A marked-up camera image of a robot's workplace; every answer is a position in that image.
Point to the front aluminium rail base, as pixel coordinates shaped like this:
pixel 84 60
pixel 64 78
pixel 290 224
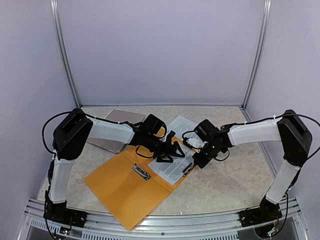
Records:
pixel 224 225

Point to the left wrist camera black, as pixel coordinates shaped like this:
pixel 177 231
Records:
pixel 152 125

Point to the white printed sheet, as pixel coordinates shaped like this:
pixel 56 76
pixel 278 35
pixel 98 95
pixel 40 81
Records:
pixel 181 125

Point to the left aluminium frame post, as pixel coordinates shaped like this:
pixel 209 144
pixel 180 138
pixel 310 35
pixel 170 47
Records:
pixel 54 5

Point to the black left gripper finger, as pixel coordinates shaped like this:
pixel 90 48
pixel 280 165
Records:
pixel 166 159
pixel 177 150

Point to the orange folder centre clip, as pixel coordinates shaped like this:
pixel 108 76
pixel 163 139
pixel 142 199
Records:
pixel 141 172

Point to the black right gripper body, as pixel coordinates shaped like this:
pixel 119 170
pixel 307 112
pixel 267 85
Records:
pixel 211 152

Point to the right aluminium frame post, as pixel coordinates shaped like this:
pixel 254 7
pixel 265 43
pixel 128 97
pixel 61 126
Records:
pixel 258 52

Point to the orange folder edge clip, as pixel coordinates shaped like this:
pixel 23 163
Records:
pixel 187 171

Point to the pink file folder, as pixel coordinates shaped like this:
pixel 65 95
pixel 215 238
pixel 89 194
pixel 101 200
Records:
pixel 112 134

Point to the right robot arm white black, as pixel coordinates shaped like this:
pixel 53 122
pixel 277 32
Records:
pixel 288 129

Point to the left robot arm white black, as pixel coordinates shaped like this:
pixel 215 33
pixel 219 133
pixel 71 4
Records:
pixel 70 137

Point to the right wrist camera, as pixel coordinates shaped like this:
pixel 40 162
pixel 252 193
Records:
pixel 192 141

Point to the orange book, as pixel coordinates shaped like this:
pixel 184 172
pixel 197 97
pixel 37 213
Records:
pixel 126 195

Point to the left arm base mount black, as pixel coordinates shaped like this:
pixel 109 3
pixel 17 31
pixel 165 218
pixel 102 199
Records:
pixel 59 213

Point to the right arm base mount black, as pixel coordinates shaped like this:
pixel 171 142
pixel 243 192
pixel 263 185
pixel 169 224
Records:
pixel 265 212

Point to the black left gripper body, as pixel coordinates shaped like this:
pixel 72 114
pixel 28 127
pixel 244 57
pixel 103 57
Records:
pixel 160 150

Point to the aluminium frame post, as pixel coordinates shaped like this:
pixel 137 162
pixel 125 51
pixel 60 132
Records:
pixel 258 52
pixel 54 5

